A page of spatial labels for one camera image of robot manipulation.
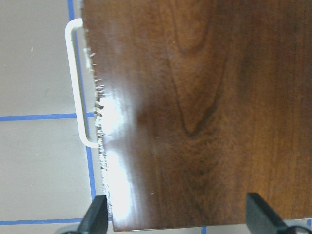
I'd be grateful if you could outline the wooden drawer with white handle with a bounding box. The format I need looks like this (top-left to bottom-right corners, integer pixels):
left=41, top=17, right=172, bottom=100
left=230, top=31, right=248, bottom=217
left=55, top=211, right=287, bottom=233
left=65, top=18, right=99, bottom=148

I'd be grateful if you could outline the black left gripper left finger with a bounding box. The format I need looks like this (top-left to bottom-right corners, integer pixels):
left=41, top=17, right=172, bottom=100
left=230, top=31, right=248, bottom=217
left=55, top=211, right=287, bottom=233
left=77, top=195, right=108, bottom=234

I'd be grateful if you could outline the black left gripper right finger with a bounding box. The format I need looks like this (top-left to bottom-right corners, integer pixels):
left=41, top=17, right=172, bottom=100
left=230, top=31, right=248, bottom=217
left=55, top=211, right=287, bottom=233
left=246, top=193, right=288, bottom=234

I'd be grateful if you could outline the dark wooden drawer cabinet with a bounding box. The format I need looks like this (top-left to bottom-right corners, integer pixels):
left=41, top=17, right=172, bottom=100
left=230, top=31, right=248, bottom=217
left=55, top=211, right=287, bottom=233
left=82, top=0, right=312, bottom=232

